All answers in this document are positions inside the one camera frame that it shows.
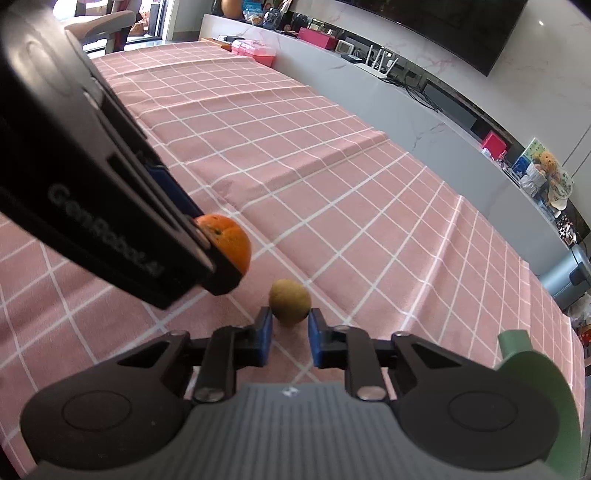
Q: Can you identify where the pink checkered tablecloth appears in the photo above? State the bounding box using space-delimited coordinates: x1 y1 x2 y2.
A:
1 42 585 473

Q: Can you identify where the white wifi router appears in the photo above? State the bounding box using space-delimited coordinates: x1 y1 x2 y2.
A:
356 45 399 80

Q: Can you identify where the brown kiwi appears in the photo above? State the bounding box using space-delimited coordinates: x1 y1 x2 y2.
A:
269 279 311 327

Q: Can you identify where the orange cardboard box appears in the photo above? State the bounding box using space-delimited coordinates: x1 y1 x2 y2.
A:
201 38 231 52

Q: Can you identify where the grey chair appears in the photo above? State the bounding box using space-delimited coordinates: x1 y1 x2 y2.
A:
63 10 136 53

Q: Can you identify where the orange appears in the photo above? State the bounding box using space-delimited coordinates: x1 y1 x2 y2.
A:
194 214 252 276

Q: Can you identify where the grey pedal trash bin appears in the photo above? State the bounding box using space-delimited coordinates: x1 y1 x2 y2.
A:
540 245 591 311

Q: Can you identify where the green plastic colander bowl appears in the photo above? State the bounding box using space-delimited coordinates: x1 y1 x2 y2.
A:
496 330 582 479

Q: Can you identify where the red box on console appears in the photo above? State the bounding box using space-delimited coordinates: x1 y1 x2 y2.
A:
481 131 507 161

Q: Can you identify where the pink storage box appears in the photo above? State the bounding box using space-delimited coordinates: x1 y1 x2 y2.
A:
231 39 276 68

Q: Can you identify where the marble tv console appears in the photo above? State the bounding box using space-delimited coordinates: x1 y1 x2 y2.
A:
200 15 569 276

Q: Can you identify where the teddy bear plush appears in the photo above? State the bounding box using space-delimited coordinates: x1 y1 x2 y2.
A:
535 151 560 184

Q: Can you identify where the magenta box on console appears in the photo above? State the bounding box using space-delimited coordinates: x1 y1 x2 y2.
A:
297 27 338 51

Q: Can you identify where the black wall television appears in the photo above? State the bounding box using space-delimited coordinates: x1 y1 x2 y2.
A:
349 0 527 76

